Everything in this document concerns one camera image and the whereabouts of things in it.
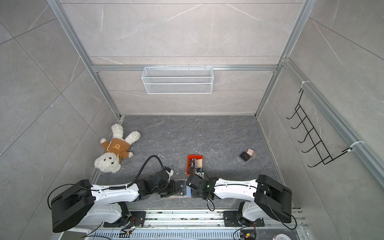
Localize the tan leather card holder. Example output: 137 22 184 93
169 180 192 199

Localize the red plastic tray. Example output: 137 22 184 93
186 155 204 175

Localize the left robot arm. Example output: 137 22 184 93
50 168 185 233

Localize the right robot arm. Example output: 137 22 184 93
186 175 293 224

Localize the white teddy bear brown shirt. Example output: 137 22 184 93
94 124 141 174

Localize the small black pink box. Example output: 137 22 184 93
240 149 256 162

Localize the white round object bottom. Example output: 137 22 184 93
273 234 292 240

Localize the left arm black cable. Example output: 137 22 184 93
127 155 166 188

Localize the aluminium rail frame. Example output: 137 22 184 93
59 209 313 240

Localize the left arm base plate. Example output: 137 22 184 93
103 211 147 228

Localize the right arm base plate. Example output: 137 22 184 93
223 211 265 227

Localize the white wire mesh basket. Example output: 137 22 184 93
142 67 214 95

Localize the black wire hook rack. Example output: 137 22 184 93
286 89 353 168

